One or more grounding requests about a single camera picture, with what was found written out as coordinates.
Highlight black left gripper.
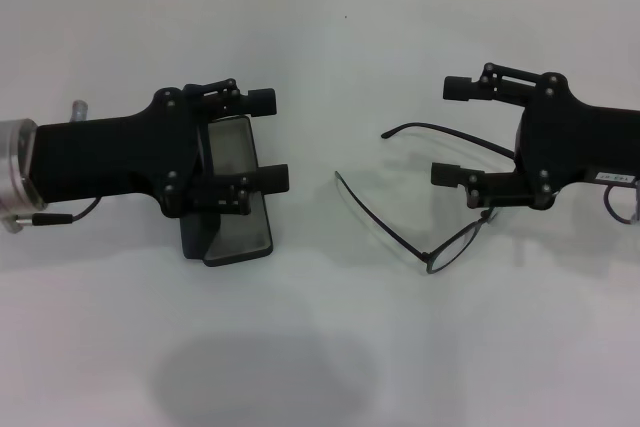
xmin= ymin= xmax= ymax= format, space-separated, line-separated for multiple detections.
xmin=28 ymin=77 xmax=278 ymax=217

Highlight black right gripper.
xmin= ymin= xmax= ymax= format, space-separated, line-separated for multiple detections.
xmin=430 ymin=62 xmax=640 ymax=210

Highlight black glasses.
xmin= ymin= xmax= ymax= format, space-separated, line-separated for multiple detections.
xmin=333 ymin=119 xmax=517 ymax=276

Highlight black glasses case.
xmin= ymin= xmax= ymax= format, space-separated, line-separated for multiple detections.
xmin=177 ymin=115 xmax=276 ymax=269

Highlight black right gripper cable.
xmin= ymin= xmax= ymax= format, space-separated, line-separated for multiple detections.
xmin=603 ymin=181 xmax=640 ymax=226

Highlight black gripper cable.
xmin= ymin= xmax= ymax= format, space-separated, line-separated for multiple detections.
xmin=603 ymin=181 xmax=640 ymax=226
xmin=13 ymin=198 xmax=103 ymax=227

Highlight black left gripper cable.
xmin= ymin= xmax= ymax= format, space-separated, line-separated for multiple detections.
xmin=13 ymin=198 xmax=103 ymax=227

